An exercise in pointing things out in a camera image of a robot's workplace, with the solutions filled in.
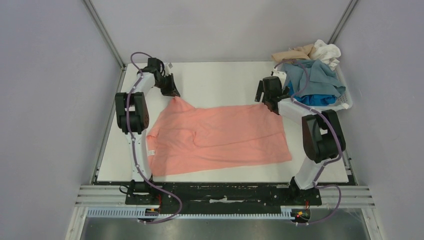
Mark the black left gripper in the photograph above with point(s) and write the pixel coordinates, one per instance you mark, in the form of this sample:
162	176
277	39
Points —
172	91

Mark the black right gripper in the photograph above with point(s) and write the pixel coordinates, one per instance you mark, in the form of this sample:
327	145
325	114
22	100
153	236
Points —
269	98

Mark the pink t shirt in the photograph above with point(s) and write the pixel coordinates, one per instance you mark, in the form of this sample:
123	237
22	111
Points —
185	139

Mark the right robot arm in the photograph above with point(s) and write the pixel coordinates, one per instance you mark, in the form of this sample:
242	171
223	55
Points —
322	136

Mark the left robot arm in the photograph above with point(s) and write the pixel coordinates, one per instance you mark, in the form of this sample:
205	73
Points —
132	116

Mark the white laundry basket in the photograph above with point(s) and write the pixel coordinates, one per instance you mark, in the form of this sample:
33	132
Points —
343	102

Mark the grey-blue t shirt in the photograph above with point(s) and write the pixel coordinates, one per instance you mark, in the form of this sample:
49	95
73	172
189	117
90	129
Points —
313	77

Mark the bright blue t shirt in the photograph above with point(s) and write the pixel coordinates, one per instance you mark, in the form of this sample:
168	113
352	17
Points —
311	99

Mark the beige t shirt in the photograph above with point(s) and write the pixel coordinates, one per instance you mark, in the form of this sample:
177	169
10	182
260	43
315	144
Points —
300	52

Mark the white t shirt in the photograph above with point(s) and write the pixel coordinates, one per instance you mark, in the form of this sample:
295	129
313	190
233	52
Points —
326	53

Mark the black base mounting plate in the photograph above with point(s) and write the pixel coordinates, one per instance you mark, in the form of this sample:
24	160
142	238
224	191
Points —
218	198

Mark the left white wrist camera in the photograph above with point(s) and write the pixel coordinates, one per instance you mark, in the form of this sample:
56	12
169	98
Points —
168	69

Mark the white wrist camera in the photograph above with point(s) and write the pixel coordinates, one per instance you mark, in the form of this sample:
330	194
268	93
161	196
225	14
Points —
279	73
168	69

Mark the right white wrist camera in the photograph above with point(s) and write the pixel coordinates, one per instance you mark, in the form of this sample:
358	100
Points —
279	73

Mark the white slotted cable duct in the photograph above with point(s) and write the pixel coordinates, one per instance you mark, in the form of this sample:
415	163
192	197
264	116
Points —
144	213

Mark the aluminium frame rail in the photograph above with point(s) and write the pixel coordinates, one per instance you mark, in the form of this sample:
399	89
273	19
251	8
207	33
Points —
352	197

